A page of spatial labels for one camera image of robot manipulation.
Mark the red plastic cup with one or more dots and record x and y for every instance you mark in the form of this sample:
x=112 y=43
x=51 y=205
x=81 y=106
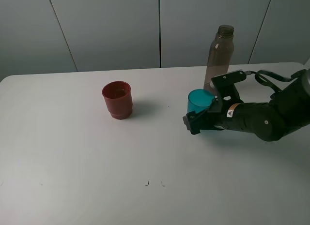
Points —
x=118 y=99

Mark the teal translucent plastic cup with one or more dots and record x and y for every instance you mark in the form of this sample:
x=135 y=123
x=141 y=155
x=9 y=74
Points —
x=199 y=100

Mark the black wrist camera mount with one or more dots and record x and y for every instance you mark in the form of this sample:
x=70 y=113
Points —
x=227 y=93

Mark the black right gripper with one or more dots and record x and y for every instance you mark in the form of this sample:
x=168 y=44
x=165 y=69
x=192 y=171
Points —
x=235 y=118

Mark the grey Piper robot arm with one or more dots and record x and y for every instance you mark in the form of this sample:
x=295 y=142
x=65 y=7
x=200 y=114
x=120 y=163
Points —
x=286 y=112

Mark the smoky translucent water bottle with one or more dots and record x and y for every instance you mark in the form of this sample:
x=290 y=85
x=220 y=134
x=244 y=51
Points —
x=220 y=54

